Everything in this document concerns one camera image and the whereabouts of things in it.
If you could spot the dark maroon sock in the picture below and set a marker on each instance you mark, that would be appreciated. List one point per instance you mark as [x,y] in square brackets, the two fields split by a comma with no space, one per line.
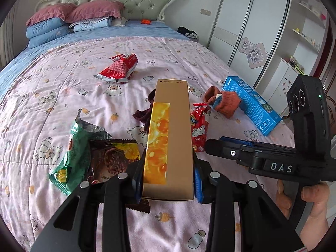
[145,115]

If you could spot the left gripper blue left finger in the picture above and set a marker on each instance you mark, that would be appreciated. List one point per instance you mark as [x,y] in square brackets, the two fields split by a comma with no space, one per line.
[73,226]

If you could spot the long brown cardboard box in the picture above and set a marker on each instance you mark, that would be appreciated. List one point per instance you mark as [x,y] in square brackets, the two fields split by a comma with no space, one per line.
[168,168]

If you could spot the pink printed quilt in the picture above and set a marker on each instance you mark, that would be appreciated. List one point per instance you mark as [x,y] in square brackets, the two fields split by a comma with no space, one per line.
[42,90]

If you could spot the small orange object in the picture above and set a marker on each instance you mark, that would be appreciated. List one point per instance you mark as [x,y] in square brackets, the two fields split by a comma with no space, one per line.
[146,22]

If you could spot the white sliding wardrobe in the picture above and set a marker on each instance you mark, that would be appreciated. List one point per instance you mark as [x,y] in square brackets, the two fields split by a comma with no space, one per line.
[244,34]

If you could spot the folded light blue blanket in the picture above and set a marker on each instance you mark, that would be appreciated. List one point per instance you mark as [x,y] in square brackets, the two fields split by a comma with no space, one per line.
[91,24]

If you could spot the orange knitted sock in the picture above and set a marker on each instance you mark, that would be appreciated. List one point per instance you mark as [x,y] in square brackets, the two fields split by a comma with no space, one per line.
[224,102]

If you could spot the green snack wrapper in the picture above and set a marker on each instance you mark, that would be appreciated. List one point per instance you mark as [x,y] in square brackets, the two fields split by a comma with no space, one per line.
[74,165]

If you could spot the brown yellow snack wrapper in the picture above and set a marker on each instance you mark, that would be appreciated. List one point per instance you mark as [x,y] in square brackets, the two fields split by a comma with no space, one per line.
[118,167]

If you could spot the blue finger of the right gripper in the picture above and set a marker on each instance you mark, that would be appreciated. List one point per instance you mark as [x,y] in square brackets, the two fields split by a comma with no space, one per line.
[256,144]
[228,150]

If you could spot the black white clothes pile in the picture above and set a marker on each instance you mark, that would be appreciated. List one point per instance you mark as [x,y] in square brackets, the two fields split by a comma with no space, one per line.
[188,33]

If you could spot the red snack bag flat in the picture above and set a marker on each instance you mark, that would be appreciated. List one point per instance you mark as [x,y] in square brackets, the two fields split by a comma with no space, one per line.
[199,119]

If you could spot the blue nasal spray box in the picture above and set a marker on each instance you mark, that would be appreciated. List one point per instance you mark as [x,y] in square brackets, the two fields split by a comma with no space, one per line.
[253,105]

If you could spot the person right hand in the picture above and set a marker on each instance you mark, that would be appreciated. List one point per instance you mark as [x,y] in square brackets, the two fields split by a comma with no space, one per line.
[316,224]

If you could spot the folded blue duvet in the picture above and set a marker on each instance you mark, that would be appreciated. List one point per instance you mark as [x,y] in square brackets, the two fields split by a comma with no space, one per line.
[46,31]

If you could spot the pink pillow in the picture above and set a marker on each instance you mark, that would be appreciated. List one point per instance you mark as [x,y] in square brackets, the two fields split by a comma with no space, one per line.
[95,9]
[60,10]

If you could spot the white low cabinet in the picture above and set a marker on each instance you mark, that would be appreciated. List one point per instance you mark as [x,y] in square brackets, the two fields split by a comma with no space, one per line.
[275,92]

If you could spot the red snack bag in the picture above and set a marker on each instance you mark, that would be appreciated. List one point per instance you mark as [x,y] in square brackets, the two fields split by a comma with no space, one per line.
[199,119]
[120,70]

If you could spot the white wall shelf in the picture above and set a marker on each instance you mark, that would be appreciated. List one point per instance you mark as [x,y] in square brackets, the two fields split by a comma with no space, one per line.
[311,42]

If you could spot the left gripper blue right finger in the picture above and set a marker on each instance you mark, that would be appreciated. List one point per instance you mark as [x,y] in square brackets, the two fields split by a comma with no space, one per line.
[236,212]

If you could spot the left pink pillow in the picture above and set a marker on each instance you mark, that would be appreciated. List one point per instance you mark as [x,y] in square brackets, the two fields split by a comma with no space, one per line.
[60,10]

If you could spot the right pink pillow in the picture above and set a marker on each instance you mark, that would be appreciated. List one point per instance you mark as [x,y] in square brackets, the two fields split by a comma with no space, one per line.
[95,9]

